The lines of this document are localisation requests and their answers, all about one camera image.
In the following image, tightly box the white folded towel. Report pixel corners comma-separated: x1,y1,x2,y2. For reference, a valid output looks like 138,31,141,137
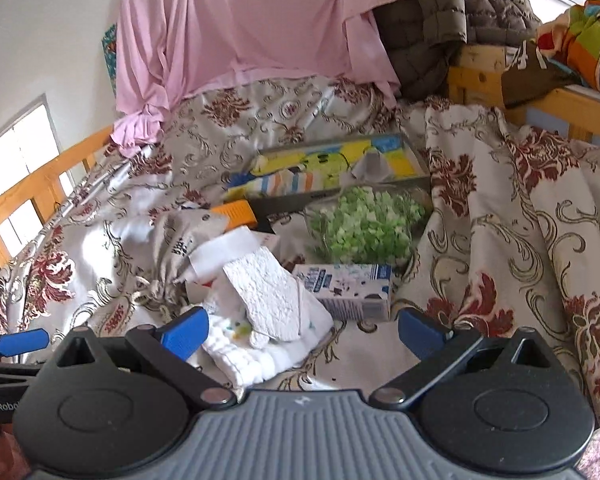
180,300,336,401

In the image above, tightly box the multicoloured cloth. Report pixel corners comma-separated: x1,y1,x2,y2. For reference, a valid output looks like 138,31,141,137
537,0,600,91

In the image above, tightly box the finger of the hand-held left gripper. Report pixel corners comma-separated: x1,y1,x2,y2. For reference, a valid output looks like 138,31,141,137
0,328,51,377

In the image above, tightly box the floral printed blanket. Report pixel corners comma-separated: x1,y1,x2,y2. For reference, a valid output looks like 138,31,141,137
0,72,600,426

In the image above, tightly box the white packet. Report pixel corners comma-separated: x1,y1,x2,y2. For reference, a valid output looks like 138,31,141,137
187,225,281,286

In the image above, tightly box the white foam sponge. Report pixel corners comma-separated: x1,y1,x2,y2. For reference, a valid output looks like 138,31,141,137
222,246,305,342

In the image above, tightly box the window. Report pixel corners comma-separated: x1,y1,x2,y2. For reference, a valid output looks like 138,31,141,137
0,94,76,261

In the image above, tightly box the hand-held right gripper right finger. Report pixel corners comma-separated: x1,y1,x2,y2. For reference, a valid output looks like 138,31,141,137
369,307,563,409

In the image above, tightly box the wooden bed rail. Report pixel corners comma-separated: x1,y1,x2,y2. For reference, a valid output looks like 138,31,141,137
0,125,116,266

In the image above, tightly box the orange silicone cup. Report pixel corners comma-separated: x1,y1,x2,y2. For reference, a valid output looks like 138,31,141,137
211,200,258,233

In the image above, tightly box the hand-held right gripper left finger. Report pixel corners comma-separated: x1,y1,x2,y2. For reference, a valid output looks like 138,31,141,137
55,306,238,409

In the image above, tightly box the wooden bed frame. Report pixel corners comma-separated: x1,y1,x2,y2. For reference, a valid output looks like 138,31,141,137
447,42,600,146

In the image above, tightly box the green artificial plant bunch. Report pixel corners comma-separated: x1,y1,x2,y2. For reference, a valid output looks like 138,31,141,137
305,186,428,266

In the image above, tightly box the grey-brown quilted jacket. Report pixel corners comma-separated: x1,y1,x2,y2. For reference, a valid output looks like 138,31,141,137
372,0,543,101

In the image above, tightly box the teal patterned cloth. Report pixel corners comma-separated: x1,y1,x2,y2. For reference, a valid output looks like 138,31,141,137
101,22,121,96

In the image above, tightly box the blue and white carton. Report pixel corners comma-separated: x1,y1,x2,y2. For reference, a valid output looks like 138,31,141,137
292,262,395,322

